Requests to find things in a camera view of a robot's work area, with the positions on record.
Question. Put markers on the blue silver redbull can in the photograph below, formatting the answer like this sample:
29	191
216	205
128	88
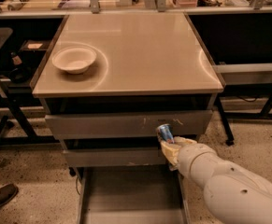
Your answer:
164	133

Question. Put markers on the grey top drawer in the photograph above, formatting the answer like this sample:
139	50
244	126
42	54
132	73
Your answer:
135	124

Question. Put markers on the grey open bottom drawer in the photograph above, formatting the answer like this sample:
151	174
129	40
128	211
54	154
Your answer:
132	195

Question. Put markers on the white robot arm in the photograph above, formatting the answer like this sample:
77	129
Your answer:
232	194

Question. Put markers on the grey middle drawer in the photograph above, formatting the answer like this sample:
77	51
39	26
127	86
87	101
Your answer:
133	156

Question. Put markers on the grey drawer cabinet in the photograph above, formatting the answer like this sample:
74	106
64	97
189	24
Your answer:
146	62

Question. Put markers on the white paper bowl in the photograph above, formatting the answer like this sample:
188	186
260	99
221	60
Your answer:
74	60

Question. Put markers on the black table leg frame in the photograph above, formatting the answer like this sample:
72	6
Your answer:
229	135

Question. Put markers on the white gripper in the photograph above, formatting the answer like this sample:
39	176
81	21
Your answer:
188	159

